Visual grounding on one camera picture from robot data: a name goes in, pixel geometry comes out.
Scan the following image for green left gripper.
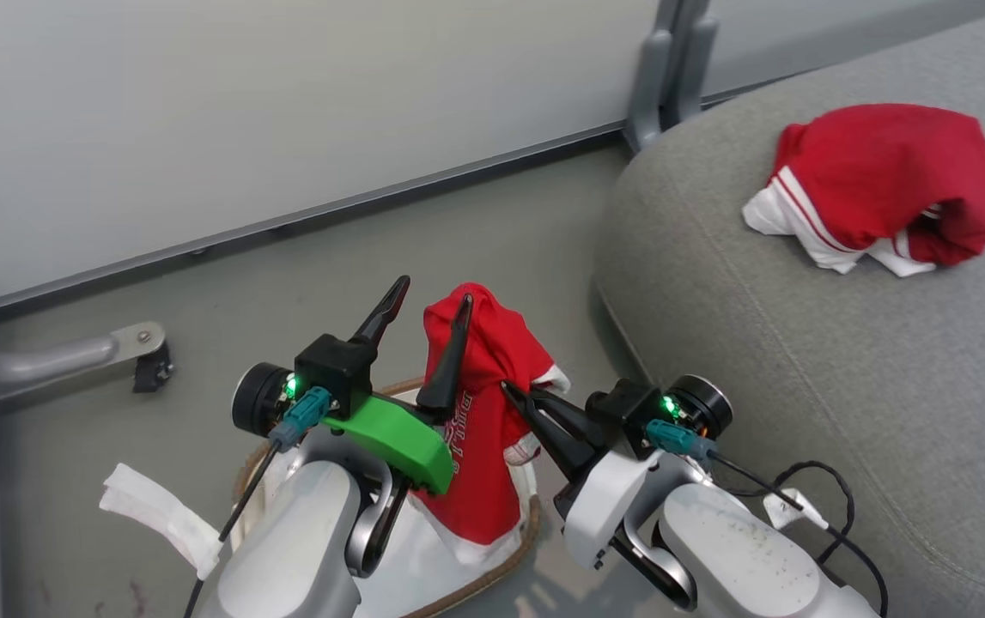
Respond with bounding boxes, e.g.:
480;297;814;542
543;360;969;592
294;275;475;495

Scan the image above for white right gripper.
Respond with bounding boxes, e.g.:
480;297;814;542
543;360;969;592
501;379;666;570

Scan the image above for red printed garment white cuffs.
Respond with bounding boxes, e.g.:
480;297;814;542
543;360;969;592
410;282;571;567

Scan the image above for red garment with striped trim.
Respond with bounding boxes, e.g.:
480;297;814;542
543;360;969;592
742;102;985;278

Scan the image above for grey fabric sofa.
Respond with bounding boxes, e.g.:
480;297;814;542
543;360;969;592
593;3;985;618

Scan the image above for white laundry basket brown rim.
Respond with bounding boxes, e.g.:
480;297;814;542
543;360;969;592
230;376;544;618

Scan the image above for black caster wheel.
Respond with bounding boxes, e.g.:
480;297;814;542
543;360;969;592
132;341;175;395

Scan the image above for long grey partition foot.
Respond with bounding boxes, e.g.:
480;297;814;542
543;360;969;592
0;283;167;401

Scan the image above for teal right camera connector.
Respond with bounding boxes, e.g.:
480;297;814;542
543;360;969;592
644;418;718;462

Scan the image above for teal camera connector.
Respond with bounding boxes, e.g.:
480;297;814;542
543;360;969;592
268;385;335;453
644;418;718;462

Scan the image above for teal left camera connector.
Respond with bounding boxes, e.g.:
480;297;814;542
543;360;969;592
268;385;335;453

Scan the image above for aluminium partition bottom rail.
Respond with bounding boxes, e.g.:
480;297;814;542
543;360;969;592
0;118;632;315

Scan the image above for white cable label tag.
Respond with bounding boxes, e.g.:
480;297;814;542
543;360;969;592
762;488;830;531

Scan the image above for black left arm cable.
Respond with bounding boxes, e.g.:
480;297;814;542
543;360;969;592
183;442;283;618

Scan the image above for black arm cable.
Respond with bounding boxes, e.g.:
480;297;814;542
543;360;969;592
183;442;283;618
705;453;890;618

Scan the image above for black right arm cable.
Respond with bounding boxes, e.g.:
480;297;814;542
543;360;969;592
705;453;890;618

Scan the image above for white fabric strap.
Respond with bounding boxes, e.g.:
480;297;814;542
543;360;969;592
99;463;224;581

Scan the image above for grey partition upright post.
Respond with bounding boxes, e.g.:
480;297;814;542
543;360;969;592
654;0;714;35

